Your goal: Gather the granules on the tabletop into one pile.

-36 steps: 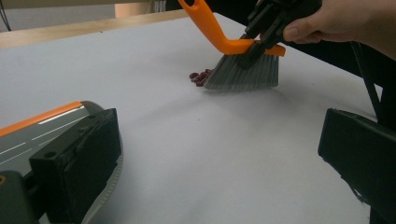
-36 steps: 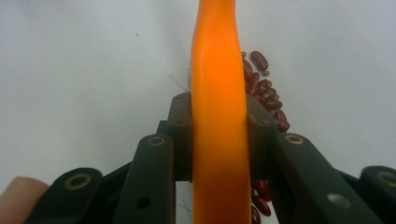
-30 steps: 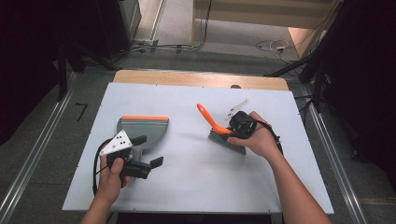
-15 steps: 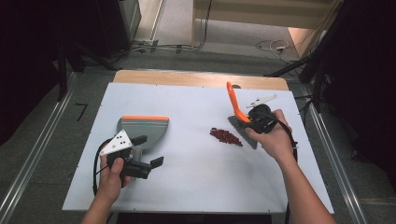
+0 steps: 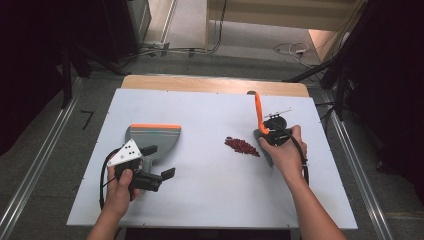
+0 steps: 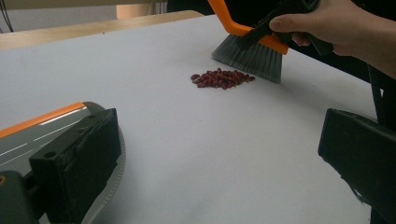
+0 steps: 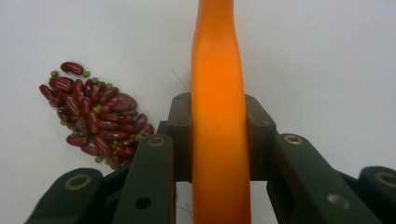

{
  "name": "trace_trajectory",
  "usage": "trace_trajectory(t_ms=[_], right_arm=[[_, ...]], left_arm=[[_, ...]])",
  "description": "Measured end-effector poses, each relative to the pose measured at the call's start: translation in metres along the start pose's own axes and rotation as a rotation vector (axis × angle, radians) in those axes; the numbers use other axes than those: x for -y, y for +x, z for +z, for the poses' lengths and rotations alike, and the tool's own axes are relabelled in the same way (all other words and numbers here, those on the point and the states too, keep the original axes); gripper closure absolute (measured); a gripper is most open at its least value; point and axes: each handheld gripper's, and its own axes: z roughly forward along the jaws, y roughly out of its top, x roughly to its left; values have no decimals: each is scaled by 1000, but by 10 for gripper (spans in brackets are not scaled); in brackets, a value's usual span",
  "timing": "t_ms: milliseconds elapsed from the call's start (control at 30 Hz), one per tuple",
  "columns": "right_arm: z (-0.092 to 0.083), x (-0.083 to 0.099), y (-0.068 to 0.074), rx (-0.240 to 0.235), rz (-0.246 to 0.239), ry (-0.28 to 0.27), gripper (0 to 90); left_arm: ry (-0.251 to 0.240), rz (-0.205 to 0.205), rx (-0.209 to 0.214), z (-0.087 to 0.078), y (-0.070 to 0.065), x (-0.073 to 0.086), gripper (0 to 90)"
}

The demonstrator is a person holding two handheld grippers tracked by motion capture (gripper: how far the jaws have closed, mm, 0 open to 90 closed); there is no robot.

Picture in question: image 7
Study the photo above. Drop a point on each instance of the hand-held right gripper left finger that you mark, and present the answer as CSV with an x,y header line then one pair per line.
x,y
149,180

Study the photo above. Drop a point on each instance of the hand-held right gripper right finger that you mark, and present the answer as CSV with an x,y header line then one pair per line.
x,y
305,180

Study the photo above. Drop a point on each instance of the pile of red beans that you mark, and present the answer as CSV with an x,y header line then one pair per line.
x,y
93,118

